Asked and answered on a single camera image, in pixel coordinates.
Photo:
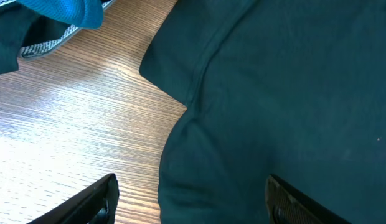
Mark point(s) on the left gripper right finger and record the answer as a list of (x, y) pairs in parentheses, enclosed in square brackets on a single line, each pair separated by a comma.
[(288, 205)]

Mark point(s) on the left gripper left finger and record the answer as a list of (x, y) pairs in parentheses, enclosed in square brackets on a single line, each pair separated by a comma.
[(96, 204)]

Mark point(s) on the black t-shirt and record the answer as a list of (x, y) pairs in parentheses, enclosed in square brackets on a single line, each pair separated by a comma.
[(295, 88)]

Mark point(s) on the grey folded garment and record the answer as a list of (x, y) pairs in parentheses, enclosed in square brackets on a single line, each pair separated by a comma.
[(44, 34)]

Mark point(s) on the blue polo shirt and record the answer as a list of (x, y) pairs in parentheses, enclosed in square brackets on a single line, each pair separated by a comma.
[(81, 13)]

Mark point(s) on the black folded garment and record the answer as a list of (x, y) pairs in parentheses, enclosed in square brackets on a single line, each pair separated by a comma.
[(13, 27)]

